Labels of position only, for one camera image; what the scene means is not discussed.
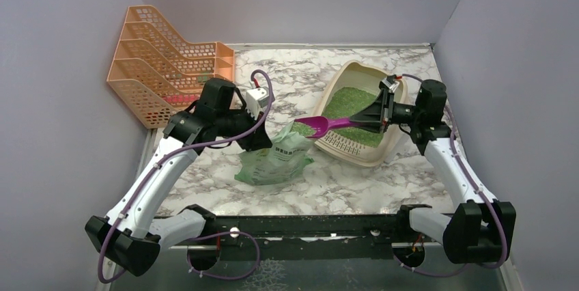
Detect purple plastic litter scoop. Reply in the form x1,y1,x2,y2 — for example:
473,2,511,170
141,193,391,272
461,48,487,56
294,116,361,139

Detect white bag sealing clip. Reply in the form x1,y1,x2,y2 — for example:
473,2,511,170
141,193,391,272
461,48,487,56
384,137,406,165

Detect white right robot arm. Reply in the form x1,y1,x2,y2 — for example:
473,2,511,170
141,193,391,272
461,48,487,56
350,77,516,268

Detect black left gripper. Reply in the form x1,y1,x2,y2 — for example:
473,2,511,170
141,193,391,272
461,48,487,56
216,104,274,152

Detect green litter pellets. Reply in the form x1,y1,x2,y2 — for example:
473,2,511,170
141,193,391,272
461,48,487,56
322,87,383,148

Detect beige plastic litter box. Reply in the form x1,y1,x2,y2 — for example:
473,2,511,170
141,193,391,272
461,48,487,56
312,60,408,167

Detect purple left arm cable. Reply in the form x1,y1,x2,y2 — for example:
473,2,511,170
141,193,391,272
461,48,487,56
97,70,275,284

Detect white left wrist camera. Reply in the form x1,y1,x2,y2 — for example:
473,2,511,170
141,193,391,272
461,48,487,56
244,87,270,120

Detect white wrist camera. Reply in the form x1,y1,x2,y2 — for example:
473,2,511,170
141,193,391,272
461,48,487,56
244,87,270,120
380,74,401,102

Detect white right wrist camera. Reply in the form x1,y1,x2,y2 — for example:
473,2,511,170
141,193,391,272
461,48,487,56
380,74,401,102

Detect orange mesh file rack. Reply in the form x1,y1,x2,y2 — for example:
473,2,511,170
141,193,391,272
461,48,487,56
107,5,236,129

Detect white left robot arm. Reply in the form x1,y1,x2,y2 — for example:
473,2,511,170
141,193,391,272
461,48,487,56
85,78,274,283

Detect green litter bag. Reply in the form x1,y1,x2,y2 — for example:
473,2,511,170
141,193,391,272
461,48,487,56
234,122,315,186

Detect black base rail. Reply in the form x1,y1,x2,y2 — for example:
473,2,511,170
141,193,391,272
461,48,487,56
177,214,419,261

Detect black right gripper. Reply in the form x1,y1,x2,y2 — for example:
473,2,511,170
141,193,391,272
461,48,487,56
350,89,423,134

